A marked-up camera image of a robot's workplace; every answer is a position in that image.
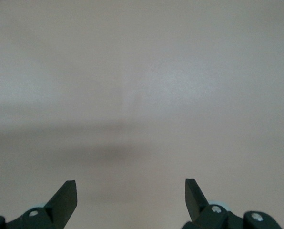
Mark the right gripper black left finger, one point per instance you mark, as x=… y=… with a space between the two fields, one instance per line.
x=61 y=205

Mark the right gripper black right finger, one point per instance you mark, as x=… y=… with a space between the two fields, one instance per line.
x=196 y=205

